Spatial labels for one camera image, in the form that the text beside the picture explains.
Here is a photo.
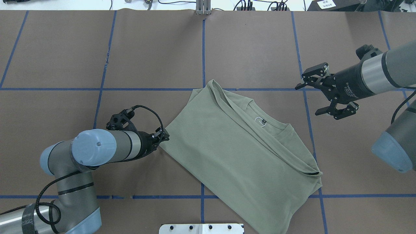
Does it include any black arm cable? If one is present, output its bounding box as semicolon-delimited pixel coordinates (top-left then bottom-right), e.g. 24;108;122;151
0;105;164;234
391;85;416;124

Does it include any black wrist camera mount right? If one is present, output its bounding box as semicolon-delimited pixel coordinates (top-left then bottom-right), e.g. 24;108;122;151
356;44;383;61

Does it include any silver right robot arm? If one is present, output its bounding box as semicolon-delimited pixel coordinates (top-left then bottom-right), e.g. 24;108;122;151
295;41;415;173

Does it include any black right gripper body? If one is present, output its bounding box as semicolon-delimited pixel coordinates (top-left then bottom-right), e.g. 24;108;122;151
320;63;370;105

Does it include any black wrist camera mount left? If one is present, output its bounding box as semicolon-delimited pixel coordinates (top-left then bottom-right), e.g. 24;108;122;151
106;109;137;132

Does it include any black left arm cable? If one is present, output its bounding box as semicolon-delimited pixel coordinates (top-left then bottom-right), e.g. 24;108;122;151
0;105;164;234

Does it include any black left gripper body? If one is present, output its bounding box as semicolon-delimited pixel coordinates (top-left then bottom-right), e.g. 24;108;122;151
138;128;170;158

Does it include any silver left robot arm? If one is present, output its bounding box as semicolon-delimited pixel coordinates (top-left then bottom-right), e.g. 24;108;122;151
1;129;169;234

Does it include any olive green long-sleeve shirt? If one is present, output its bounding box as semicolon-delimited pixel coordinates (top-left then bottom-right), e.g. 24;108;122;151
161;80;323;234

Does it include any aluminium frame post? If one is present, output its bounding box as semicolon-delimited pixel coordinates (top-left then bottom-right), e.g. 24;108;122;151
195;0;212;15

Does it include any orange black connector box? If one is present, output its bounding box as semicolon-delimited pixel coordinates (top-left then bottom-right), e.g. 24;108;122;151
233;0;255;11

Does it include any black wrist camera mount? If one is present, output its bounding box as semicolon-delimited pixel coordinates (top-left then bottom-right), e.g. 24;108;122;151
356;44;383;61
106;109;137;132

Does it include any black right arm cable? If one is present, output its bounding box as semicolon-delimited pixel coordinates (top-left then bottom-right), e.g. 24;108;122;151
391;85;416;124

